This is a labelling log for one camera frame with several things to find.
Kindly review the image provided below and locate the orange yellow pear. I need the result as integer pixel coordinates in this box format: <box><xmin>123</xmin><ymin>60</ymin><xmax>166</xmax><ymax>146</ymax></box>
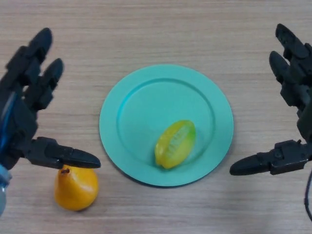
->
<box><xmin>53</xmin><ymin>164</ymin><xmax>99</xmax><ymax>212</ymax></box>

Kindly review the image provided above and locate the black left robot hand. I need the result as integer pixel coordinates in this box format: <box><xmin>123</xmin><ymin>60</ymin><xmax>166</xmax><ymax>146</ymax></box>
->
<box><xmin>0</xmin><ymin>27</ymin><xmax>101</xmax><ymax>171</ymax></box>

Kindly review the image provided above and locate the yellow green starfruit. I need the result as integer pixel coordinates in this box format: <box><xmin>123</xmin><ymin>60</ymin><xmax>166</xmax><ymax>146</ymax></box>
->
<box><xmin>154</xmin><ymin>119</ymin><xmax>196</xmax><ymax>170</ymax></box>

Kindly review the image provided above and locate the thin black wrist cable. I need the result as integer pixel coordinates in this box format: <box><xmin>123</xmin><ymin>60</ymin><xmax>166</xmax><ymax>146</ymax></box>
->
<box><xmin>303</xmin><ymin>168</ymin><xmax>312</xmax><ymax>220</ymax></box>

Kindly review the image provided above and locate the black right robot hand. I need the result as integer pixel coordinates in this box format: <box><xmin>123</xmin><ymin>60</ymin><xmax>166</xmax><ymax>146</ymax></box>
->
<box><xmin>229</xmin><ymin>23</ymin><xmax>312</xmax><ymax>176</ymax></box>

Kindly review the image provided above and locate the teal round plate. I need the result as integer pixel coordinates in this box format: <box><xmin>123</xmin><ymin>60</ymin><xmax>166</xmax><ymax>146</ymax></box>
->
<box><xmin>99</xmin><ymin>63</ymin><xmax>234</xmax><ymax>188</ymax></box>

